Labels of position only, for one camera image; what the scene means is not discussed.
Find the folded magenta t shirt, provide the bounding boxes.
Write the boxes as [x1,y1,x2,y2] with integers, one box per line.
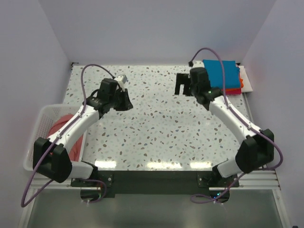
[226,90,242,95]

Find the folded orange t shirt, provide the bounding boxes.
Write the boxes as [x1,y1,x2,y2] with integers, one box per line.
[226,78,244,92]

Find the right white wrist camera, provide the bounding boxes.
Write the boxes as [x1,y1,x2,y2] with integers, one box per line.
[188,60,205,68]

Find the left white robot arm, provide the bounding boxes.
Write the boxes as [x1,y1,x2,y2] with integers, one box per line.
[33,75,133,186]

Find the folded white t shirt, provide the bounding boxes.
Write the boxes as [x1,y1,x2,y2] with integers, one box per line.
[238,66,253,93]

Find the white plastic laundry basket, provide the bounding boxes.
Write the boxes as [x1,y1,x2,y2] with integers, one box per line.
[23,104,79,171]

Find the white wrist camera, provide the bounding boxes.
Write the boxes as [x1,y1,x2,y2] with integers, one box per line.
[114,75,127,87]
[188,60,205,68]

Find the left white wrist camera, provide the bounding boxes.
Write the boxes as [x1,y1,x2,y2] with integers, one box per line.
[114,75,127,87]

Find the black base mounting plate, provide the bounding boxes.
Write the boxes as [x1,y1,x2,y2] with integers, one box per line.
[71,171,238,200]

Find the aluminium frame rails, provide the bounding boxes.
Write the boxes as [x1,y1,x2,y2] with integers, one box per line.
[30,171,281,190]

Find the blue t shirt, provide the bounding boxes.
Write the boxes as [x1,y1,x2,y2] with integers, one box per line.
[203,59,241,89]

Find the pink t shirt in basket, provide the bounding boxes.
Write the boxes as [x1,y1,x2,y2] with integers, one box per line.
[47,114,85,163]

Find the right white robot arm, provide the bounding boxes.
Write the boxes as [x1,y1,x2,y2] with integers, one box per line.
[175,67,274,187]

